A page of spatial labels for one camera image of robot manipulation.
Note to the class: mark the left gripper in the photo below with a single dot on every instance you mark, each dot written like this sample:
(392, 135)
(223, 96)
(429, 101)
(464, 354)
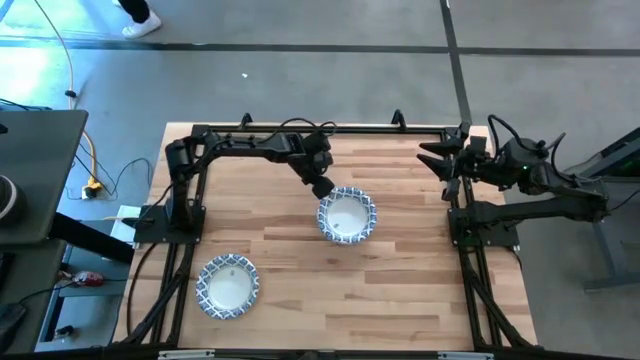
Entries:
(315, 155)

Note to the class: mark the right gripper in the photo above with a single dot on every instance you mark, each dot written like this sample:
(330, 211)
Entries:
(480, 162)

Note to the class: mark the blue patterned paper bowl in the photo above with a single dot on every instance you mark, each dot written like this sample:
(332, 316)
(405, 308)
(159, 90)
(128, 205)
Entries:
(227, 287)
(347, 216)
(322, 230)

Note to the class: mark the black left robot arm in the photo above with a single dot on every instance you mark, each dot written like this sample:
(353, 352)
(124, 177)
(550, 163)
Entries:
(250, 146)

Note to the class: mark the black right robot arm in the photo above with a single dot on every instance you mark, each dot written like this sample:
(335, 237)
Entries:
(540, 207)

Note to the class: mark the black desk leg bar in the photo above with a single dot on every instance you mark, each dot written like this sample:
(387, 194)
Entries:
(90, 236)

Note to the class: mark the person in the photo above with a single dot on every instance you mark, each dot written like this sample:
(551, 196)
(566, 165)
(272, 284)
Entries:
(142, 27)

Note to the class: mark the red and white object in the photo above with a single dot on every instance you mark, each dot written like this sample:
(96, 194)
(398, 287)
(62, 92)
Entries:
(89, 278)

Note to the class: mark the grey desk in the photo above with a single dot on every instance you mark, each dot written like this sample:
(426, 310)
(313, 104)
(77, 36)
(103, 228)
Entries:
(40, 165)

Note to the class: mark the grey side table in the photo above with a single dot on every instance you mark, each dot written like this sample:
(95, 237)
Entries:
(30, 280)

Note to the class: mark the black computer mouse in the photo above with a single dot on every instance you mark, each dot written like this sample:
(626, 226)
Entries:
(10, 320)

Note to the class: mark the black frame bracket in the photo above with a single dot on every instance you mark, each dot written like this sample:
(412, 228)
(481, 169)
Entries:
(398, 116)
(245, 120)

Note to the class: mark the black aluminium table frame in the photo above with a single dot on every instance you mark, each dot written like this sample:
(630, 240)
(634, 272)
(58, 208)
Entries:
(350, 130)

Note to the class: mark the grey standing desk frame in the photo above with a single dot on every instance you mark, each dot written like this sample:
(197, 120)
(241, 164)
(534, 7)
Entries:
(606, 250)

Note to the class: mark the white metal bracket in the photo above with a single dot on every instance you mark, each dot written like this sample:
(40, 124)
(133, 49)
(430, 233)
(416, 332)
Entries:
(185, 355)
(465, 356)

